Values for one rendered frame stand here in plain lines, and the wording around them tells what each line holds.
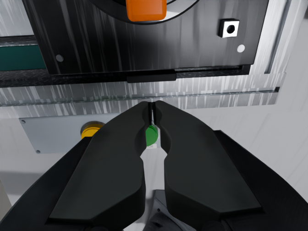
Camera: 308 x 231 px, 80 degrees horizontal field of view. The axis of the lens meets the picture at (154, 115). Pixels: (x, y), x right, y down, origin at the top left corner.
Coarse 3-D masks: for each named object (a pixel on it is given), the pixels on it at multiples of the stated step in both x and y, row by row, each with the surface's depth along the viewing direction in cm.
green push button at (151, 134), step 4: (152, 124) 26; (148, 128) 26; (152, 128) 26; (156, 128) 27; (148, 132) 26; (152, 132) 26; (156, 132) 26; (148, 136) 26; (152, 136) 26; (156, 136) 26; (148, 140) 27; (152, 140) 27; (156, 140) 27; (148, 144) 27
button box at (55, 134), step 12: (24, 120) 26; (36, 120) 26; (48, 120) 26; (60, 120) 26; (72, 120) 26; (84, 120) 26; (96, 120) 26; (108, 120) 26; (36, 132) 27; (48, 132) 27; (60, 132) 27; (72, 132) 27; (36, 144) 28; (48, 144) 28; (60, 144) 28; (72, 144) 28; (156, 144) 29
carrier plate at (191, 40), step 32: (32, 0) 18; (64, 0) 18; (224, 0) 18; (256, 0) 18; (64, 32) 19; (96, 32) 19; (128, 32) 19; (160, 32) 19; (192, 32) 19; (256, 32) 20; (64, 64) 21; (96, 64) 21; (128, 64) 21; (160, 64) 21; (192, 64) 21; (224, 64) 21
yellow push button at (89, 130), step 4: (92, 124) 26; (96, 124) 26; (84, 128) 26; (88, 128) 26; (92, 128) 26; (96, 128) 26; (84, 132) 26; (88, 132) 26; (92, 132) 26; (84, 136) 26; (88, 136) 26
